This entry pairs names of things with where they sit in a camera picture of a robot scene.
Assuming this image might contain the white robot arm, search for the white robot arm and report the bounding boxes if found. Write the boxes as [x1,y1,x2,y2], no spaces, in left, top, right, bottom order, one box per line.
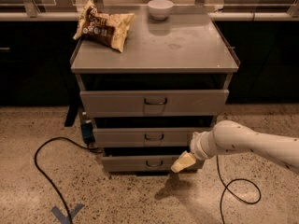
[171,120,299,174]

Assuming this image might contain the black cable right floor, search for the black cable right floor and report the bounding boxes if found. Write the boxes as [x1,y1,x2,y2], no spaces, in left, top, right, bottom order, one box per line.
[215,155,262,224]

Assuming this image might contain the grey bottom drawer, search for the grey bottom drawer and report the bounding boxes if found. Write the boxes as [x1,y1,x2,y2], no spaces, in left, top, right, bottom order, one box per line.
[101,154,206,173]

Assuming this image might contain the black cable floor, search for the black cable floor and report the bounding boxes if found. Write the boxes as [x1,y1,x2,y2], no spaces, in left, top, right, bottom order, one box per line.
[34,136,103,224]
[215,155,262,224]

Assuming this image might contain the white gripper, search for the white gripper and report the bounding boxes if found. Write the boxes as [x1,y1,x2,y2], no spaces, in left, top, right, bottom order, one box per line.
[171,131,218,173]

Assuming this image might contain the grey metal drawer cabinet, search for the grey metal drawer cabinet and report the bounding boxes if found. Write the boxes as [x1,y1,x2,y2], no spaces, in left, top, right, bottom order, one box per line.
[69,4,241,176]

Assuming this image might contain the white ceramic bowl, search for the white ceramic bowl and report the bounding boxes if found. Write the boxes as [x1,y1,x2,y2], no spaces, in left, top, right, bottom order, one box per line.
[148,0,174,20]

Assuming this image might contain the grey top drawer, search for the grey top drawer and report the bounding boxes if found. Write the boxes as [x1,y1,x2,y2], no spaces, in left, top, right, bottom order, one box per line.
[80,90,229,118]

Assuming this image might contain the black cable left floor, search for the black cable left floor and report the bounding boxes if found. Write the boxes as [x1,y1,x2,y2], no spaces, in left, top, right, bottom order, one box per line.
[34,136,103,224]

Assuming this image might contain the blue power box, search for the blue power box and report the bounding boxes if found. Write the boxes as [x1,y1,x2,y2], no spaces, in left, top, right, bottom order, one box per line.
[80,120,95,144]

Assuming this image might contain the yellow brown chip bag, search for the yellow brown chip bag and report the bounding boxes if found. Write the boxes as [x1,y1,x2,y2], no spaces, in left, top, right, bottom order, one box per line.
[73,1,135,52]

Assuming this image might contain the blue tape floor marker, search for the blue tape floor marker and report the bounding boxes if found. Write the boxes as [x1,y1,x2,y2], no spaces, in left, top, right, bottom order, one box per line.
[50,203,86,224]

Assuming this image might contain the grey drawer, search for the grey drawer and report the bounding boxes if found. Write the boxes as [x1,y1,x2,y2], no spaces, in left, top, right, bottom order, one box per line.
[93,127,210,147]
[80,90,229,118]
[101,154,206,173]

